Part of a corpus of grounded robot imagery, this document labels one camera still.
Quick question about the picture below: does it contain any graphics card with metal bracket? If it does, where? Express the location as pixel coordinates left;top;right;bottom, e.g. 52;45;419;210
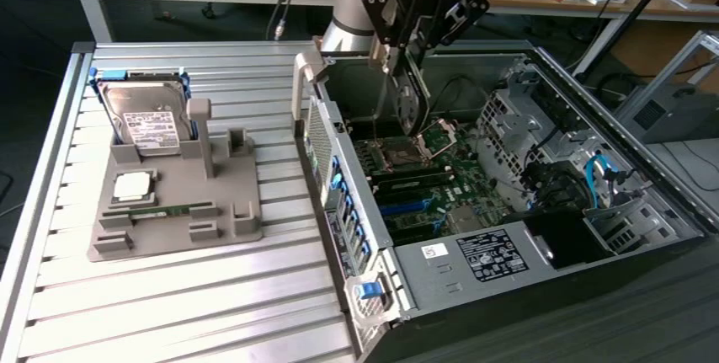
367;40;435;137

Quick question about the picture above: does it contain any perforated metal drive cage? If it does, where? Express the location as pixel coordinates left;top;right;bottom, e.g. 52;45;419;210
475;84;563;212

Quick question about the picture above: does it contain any metal socket cover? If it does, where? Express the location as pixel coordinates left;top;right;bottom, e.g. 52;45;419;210
420;120;463;154

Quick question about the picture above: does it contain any black tripod pole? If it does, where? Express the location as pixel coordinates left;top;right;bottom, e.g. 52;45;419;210
572;0;691;80

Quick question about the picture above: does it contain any CPU socket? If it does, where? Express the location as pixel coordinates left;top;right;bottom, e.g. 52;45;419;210
382;137;435;170

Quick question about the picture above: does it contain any green motherboard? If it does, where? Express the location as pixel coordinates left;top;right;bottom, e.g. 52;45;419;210
351;116;516;246

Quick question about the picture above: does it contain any black RAM stick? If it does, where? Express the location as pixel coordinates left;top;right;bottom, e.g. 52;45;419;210
371;170;455;195

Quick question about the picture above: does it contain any grey computer tower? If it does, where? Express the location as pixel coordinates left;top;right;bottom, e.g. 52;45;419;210
615;83;719;145

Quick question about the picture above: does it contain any hard disk in blue carrier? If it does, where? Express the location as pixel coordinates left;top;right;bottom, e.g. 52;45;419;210
88;67;196;157

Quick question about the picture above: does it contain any grey chipset heatsink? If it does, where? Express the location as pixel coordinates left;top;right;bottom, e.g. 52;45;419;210
447;206;488;234

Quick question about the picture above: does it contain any grey plastic parts rack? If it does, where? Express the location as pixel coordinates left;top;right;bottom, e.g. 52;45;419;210
87;97;266;264

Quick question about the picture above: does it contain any silver CPU chip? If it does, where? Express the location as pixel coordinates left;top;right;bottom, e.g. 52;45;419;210
111;172;155;204

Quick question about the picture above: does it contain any green RAM stick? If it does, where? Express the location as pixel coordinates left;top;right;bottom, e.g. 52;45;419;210
117;205;196;218

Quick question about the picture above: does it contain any grey power supply unit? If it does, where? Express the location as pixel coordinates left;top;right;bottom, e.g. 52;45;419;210
392;222;555;310

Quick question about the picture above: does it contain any open black PC case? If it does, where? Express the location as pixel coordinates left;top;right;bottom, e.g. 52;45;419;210
291;40;719;363

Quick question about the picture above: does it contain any black wire loop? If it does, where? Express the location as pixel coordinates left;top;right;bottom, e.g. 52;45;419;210
436;75;488;119

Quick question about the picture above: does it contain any aluminium profile frame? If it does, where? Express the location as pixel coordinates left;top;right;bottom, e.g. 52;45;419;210
644;29;719;101

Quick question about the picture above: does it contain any blue wire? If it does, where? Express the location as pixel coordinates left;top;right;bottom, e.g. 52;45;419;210
582;151;620;209

